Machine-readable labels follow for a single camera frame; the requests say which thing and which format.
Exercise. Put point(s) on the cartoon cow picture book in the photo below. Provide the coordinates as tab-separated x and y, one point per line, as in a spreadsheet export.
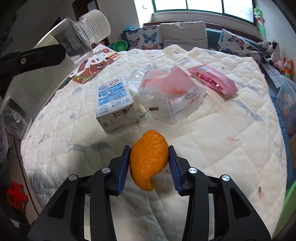
101	57

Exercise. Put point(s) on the blue white milk carton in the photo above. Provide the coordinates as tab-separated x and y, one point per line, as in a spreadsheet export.
115	107

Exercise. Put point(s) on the window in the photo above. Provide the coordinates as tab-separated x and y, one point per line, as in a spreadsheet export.
238	9

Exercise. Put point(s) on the pink snack wrapper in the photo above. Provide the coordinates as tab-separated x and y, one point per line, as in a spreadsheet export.
214	79

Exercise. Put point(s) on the left butterfly pillow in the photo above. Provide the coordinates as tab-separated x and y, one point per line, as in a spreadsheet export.
145	38

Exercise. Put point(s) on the white quilted table cover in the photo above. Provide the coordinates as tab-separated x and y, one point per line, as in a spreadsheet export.
240	137

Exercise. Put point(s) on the blue plastic storage box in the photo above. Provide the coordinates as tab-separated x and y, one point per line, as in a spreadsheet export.
286	103

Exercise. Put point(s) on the pink plush toy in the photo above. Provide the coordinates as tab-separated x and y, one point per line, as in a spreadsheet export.
279	65

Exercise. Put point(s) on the grey knitted sleeve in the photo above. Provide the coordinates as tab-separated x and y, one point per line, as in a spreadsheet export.
3	140

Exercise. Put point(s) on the clear plastic bottle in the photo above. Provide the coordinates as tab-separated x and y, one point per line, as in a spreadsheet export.
29	92

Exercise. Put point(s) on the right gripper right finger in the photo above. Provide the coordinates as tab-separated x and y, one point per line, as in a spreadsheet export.
235	218

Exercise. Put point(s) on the orange fox plush toy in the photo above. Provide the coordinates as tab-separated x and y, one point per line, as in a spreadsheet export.
288	68

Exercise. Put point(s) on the grey cushion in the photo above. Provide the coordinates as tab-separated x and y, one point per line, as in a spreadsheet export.
187	35

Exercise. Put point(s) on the orange peel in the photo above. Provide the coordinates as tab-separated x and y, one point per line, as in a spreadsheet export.
149	155

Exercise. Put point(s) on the cow plush toy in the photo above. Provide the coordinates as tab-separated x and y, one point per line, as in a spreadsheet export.
272	52

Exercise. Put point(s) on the green plastic bowl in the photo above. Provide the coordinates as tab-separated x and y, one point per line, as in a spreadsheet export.
120	45

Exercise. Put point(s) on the butterfly pillow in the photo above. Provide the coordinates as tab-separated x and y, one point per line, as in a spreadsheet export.
145	38
229	43

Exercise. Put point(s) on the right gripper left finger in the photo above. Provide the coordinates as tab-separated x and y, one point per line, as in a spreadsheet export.
63	216

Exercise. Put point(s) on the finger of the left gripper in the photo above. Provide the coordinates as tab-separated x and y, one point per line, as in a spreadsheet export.
21	62

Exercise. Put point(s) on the small clear plastic lid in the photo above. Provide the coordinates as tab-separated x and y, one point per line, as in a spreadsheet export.
134	81

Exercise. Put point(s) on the green trash basket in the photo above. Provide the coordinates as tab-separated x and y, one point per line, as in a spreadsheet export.
288	210

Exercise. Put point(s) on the right butterfly pillow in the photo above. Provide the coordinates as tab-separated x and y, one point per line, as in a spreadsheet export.
229	43

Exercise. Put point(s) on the green pinwheel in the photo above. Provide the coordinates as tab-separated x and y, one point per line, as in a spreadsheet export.
258	14

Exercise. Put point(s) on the red toy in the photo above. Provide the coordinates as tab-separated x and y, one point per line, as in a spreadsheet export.
16	197

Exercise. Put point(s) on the clear pink plastic bag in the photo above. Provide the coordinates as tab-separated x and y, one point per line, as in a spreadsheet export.
169	94

